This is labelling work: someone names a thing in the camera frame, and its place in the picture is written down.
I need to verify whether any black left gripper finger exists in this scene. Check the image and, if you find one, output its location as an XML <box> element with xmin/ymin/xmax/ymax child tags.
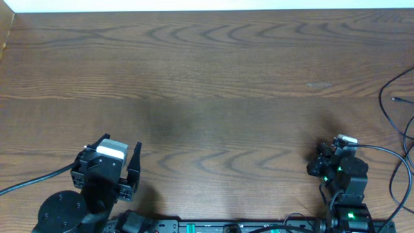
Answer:
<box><xmin>127</xmin><ymin>142</ymin><xmax>142</xmax><ymax>193</ymax></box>
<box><xmin>84</xmin><ymin>133</ymin><xmax>110</xmax><ymax>151</ymax></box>

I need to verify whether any black usb cable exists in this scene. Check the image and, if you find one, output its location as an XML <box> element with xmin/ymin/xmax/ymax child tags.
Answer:
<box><xmin>378</xmin><ymin>66</ymin><xmax>414</xmax><ymax>215</ymax></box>

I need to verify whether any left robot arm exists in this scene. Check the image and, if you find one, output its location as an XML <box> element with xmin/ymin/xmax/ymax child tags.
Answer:
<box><xmin>32</xmin><ymin>133</ymin><xmax>142</xmax><ymax>233</ymax></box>

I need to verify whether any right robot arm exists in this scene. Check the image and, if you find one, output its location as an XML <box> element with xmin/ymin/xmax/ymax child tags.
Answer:
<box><xmin>307</xmin><ymin>139</ymin><xmax>375</xmax><ymax>233</ymax></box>

